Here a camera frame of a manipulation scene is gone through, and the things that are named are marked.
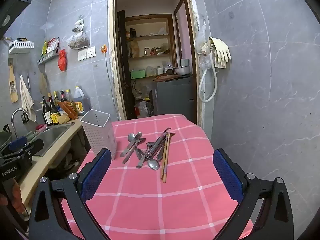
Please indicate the wooden chopstick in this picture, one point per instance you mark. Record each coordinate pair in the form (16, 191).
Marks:
(165, 160)
(168, 160)

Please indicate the brown paper bag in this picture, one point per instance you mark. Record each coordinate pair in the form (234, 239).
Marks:
(135, 48)

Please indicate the grey cabinet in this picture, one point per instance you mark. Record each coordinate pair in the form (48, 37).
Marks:
(175, 95)

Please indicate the red plastic bag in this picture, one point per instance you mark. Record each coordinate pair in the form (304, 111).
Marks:
(62, 61)

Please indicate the wooden door frame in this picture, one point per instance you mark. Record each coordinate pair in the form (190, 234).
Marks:
(111, 55)

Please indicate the beige kitchen counter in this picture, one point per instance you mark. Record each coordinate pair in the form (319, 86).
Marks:
(35, 170)

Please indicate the hanging bag of dried goods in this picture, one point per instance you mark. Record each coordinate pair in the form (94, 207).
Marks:
(78, 41)

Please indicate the white plastic bag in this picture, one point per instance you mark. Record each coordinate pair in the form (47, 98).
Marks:
(142, 108)

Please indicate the white perforated utensil holder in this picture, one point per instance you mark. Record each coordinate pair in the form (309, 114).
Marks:
(98, 132)

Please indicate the hanging loofah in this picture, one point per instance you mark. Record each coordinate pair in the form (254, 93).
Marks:
(43, 85)

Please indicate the cream rubber gloves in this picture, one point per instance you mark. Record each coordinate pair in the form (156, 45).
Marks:
(221, 52)

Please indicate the hanging steel peeler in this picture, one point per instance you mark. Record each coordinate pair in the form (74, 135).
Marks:
(28, 82)

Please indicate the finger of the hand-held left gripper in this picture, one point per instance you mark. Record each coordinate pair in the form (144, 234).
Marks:
(17, 143)
(33, 147)

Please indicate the steel sink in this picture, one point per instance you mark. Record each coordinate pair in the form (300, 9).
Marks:
(50, 136)

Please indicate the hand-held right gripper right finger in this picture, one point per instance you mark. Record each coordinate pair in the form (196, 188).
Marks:
(228, 175)

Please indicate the green seasoning packet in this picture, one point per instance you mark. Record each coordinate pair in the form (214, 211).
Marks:
(44, 48)

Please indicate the beige hanging towel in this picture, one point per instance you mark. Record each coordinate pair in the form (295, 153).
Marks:
(26, 100)

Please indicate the steel fork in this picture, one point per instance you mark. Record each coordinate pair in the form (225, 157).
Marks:
(140, 163)

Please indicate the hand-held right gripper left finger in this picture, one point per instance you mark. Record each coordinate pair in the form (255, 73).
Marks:
(96, 175)

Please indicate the pink checked tablecloth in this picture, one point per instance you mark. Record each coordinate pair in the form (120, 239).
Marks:
(162, 205)

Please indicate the wooden shelf unit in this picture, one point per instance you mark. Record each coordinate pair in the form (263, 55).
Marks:
(150, 38)

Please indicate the green box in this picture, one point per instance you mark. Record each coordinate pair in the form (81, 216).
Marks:
(138, 74)

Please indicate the steel faucet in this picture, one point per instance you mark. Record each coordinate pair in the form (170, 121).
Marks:
(15, 115)

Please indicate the red seasoning packet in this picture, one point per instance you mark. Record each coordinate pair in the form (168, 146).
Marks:
(53, 45)

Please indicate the white wall basket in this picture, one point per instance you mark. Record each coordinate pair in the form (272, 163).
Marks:
(21, 45)

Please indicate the wall switch socket panel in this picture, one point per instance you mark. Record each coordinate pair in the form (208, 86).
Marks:
(86, 53)

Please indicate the dark wok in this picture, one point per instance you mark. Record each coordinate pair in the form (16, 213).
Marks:
(5, 140)

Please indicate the large jug of dark liquid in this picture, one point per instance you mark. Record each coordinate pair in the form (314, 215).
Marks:
(78, 102)

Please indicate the clear plastic bag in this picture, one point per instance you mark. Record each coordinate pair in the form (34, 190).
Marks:
(201, 42)

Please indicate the large steel spoon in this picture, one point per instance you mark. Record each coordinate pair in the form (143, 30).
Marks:
(153, 165)

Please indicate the metal pot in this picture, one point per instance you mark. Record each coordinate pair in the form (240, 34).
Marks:
(184, 70)

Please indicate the wooden cutting board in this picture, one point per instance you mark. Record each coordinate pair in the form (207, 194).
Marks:
(166, 78)

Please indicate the pink soap dish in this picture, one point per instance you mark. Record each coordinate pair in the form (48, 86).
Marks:
(41, 127)

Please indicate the black range hood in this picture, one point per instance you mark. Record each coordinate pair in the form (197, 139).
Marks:
(15, 7)

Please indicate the dark sauce bottle yellow label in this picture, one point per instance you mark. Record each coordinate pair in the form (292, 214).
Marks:
(53, 116)

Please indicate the glass jar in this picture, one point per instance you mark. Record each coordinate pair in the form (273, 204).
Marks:
(146, 51)

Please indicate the grey wall rack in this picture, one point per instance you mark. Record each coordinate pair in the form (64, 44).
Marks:
(47, 58)

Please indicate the dark wooden door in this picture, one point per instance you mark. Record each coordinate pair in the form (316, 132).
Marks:
(123, 67)

